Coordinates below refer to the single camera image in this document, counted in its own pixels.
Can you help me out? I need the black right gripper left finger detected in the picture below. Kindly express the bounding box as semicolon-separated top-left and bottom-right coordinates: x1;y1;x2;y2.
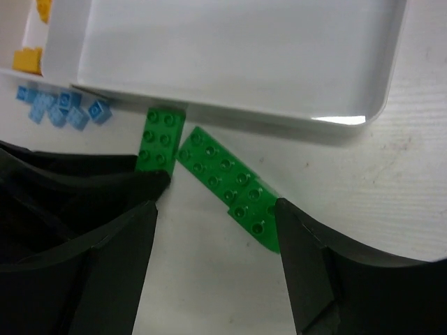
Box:
1;142;170;334

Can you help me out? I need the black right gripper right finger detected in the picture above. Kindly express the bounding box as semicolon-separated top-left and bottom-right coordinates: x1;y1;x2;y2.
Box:
275;198;446;334

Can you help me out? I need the light blue lego brick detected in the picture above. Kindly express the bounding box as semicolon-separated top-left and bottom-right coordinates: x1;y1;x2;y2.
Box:
57;91;82;113
66;107;89;131
29;92;55;124
16;86;38;104
88;100;112;125

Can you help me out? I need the green long lego brick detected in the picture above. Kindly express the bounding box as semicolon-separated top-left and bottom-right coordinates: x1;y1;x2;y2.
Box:
135;106;186;176

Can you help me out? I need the yellow lego brick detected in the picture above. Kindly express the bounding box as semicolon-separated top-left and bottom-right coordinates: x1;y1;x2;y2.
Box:
36;0;52;24
12;47;43;75

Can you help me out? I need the light blue lego plate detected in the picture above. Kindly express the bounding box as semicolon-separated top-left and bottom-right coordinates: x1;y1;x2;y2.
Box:
47;106;66;128

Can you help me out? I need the white divided sorting tray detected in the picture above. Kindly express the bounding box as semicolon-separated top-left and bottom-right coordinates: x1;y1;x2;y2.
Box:
1;1;408;146

